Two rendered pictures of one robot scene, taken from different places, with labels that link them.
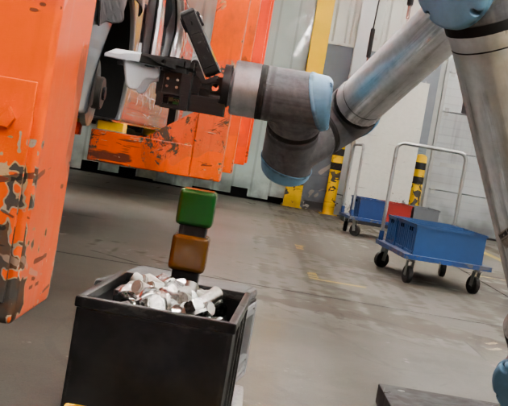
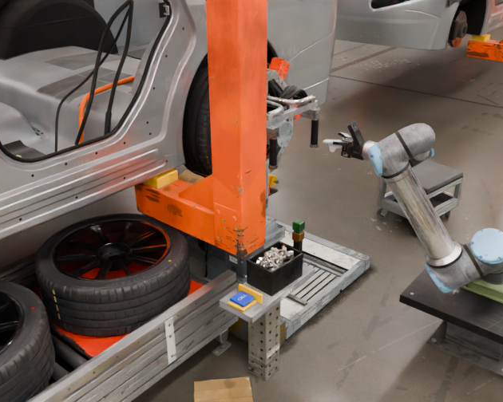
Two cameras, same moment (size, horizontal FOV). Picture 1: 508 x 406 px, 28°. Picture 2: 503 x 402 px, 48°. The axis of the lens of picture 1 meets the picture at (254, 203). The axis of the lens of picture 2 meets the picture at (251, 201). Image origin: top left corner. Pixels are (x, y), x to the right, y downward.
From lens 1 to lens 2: 1.69 m
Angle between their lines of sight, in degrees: 45
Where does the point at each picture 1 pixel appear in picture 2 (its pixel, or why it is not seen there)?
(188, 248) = (295, 236)
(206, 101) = (357, 155)
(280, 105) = not seen: hidden behind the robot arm
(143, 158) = (495, 54)
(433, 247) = not seen: outside the picture
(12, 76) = (235, 210)
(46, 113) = (243, 218)
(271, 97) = not seen: hidden behind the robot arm
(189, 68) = (350, 144)
